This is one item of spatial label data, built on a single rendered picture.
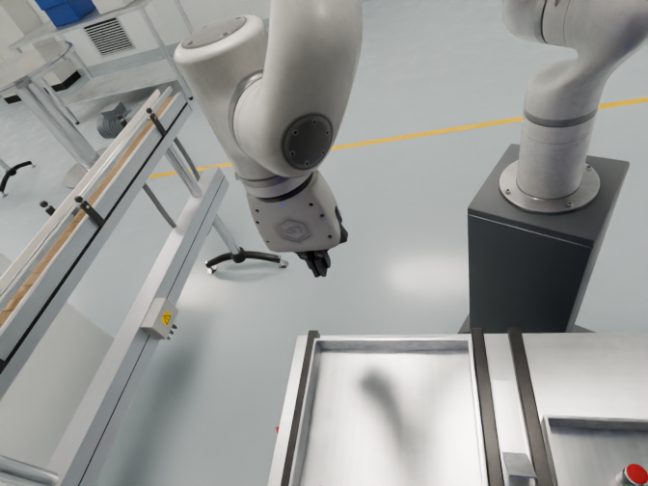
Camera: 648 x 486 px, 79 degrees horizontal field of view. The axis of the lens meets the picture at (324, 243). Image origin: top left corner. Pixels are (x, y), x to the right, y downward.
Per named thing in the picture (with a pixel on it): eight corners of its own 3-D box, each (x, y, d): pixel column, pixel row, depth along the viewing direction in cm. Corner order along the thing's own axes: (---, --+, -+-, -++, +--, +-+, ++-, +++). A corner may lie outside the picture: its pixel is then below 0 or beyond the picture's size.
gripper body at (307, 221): (228, 198, 44) (266, 261, 51) (315, 187, 41) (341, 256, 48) (246, 156, 48) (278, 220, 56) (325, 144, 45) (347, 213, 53)
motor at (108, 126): (158, 135, 166) (139, 106, 157) (105, 146, 175) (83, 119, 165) (169, 120, 174) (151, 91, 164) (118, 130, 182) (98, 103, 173)
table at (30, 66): (112, 196, 315) (15, 88, 249) (26, 208, 342) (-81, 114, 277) (159, 129, 375) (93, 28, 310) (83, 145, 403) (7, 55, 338)
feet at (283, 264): (287, 271, 208) (278, 254, 198) (205, 276, 223) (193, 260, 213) (290, 259, 213) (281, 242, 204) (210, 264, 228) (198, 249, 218)
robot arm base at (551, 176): (518, 150, 95) (525, 78, 82) (610, 166, 84) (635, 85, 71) (484, 202, 87) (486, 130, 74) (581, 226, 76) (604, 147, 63)
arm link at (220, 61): (326, 150, 41) (283, 124, 47) (282, 13, 31) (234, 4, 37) (259, 195, 39) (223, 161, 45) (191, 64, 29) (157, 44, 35)
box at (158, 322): (166, 339, 140) (151, 327, 133) (154, 339, 141) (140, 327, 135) (179, 310, 147) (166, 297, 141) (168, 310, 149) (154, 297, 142)
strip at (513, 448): (532, 489, 50) (537, 478, 46) (506, 486, 51) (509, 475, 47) (513, 381, 59) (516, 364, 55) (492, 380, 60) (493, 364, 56)
